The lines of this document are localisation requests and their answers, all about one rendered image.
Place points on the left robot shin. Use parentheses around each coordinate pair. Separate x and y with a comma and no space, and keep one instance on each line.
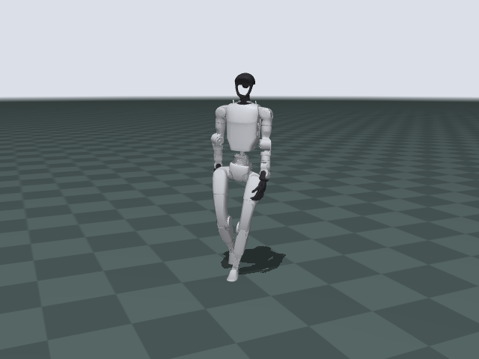
(239,247)

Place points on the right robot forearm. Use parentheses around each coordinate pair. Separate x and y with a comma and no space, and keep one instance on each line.
(217,154)

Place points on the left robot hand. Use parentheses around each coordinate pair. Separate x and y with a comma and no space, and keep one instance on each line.
(261,187)

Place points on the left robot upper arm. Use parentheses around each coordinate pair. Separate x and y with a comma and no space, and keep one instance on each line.
(266,127)

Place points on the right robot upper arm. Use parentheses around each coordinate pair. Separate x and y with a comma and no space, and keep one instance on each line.
(218,137)

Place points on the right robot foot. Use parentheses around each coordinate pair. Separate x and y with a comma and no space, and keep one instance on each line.
(231,257)

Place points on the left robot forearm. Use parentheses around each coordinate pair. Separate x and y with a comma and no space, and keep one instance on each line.
(265,161)

